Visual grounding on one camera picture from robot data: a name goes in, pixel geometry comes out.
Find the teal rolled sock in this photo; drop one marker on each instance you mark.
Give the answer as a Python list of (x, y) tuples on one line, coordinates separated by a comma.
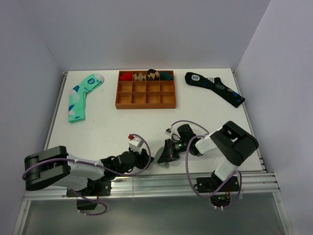
[(165, 76)]

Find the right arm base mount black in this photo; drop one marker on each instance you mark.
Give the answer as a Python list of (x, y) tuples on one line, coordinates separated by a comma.
[(210, 184)]

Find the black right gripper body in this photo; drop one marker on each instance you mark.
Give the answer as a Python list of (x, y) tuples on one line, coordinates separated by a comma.
[(175, 148)]

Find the black blue patterned sock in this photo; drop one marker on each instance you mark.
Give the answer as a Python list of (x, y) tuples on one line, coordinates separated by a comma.
[(217, 86)]

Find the beige argyle rolled sock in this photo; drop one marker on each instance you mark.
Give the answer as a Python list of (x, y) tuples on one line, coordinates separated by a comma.
[(139, 76)]

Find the dark brown argyle rolled sock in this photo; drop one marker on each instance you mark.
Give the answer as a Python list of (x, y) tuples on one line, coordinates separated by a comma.
[(152, 75)]

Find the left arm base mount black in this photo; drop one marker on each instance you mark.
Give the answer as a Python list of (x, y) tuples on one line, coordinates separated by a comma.
[(89, 198)]

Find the brown wooden compartment tray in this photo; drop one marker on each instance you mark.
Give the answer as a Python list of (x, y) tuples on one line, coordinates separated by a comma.
[(145, 94)]

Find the aluminium table frame rail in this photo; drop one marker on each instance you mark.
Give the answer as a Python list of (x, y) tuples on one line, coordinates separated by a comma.
[(89, 136)]

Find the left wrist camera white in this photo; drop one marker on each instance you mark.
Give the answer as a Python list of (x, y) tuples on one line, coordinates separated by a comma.
[(135, 143)]

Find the mint green patterned sock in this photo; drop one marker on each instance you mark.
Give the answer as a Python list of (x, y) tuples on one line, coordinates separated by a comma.
[(78, 94)]

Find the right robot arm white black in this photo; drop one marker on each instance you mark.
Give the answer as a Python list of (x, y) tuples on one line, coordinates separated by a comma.
[(235, 143)]

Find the red rolled sock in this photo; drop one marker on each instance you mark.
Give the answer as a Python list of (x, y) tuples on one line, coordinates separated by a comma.
[(126, 77)]

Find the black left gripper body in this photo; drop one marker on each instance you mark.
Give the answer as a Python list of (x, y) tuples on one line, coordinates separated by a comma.
[(139, 162)]

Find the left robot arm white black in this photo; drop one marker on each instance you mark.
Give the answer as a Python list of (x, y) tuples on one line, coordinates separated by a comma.
[(56, 167)]

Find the grey sock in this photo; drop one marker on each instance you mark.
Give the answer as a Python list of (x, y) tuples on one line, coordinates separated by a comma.
[(157, 157)]

